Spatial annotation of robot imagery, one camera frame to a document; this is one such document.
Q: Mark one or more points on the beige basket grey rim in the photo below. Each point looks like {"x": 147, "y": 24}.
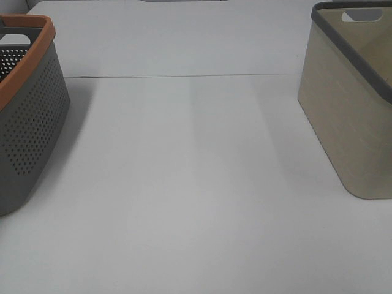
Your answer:
{"x": 345, "y": 92}

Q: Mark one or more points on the grey perforated basket orange rim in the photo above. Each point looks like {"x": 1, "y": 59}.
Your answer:
{"x": 34, "y": 106}

